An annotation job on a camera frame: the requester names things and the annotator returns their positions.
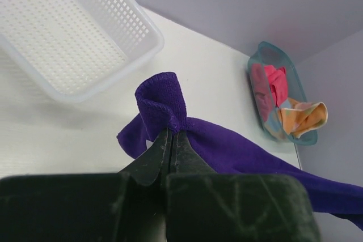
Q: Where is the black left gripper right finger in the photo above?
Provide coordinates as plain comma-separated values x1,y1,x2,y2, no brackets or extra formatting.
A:
166,132,320,241

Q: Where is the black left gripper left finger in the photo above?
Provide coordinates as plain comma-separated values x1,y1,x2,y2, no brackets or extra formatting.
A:
1,129,172,241

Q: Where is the purple towel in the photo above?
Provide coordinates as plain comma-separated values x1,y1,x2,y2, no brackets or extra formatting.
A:
117,72,362,228

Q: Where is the pink towel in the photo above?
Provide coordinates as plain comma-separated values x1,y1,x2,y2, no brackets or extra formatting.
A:
250,63,288,122

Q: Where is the orange patterned towel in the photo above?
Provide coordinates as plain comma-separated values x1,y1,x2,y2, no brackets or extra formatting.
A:
277,98,328,139

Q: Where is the teal translucent plastic tub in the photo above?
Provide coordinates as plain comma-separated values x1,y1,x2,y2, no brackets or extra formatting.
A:
247,41,318,146

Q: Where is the white perforated plastic basket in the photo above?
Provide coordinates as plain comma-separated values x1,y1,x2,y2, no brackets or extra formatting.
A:
1,0,164,103

